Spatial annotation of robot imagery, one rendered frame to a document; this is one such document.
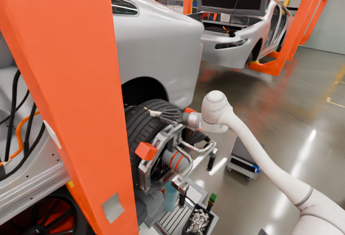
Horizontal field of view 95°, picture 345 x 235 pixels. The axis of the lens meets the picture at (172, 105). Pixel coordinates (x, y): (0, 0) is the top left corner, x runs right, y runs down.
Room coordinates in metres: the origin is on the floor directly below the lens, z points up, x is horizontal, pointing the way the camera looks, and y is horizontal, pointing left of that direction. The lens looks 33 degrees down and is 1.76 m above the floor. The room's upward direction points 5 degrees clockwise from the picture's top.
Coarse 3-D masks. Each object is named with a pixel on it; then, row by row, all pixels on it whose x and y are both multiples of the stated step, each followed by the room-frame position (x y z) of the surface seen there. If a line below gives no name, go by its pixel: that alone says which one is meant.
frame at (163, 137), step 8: (168, 128) 0.74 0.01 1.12; (176, 128) 0.75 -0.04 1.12; (192, 128) 0.89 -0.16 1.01; (160, 136) 0.67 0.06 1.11; (168, 136) 0.67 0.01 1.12; (152, 144) 0.65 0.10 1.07; (160, 144) 0.64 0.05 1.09; (160, 152) 0.63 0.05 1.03; (144, 160) 0.59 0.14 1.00; (152, 160) 0.58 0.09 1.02; (144, 168) 0.55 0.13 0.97; (144, 176) 0.54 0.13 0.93; (168, 176) 0.78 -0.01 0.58; (144, 184) 0.54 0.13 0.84; (152, 184) 0.64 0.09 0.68; (160, 184) 0.67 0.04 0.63; (144, 192) 0.54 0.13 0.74; (152, 192) 0.58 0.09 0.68
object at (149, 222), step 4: (160, 208) 0.72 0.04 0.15; (156, 212) 0.69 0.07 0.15; (160, 212) 0.68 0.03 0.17; (152, 216) 0.66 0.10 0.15; (156, 216) 0.66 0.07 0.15; (144, 220) 0.61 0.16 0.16; (148, 220) 0.62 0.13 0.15; (152, 220) 0.62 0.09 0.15; (156, 220) 0.64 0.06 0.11; (148, 224) 0.58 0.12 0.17; (152, 224) 0.61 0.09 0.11
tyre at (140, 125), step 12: (144, 108) 0.86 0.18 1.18; (156, 108) 0.86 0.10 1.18; (168, 108) 0.89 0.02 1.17; (180, 108) 1.00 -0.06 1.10; (132, 120) 0.77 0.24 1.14; (144, 120) 0.76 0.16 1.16; (156, 120) 0.75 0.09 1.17; (132, 132) 0.70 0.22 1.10; (144, 132) 0.68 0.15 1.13; (156, 132) 0.72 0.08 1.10; (132, 144) 0.64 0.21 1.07; (132, 156) 0.59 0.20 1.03; (132, 168) 0.57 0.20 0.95; (168, 168) 0.84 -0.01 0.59; (132, 180) 0.56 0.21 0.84; (156, 180) 0.72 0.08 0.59
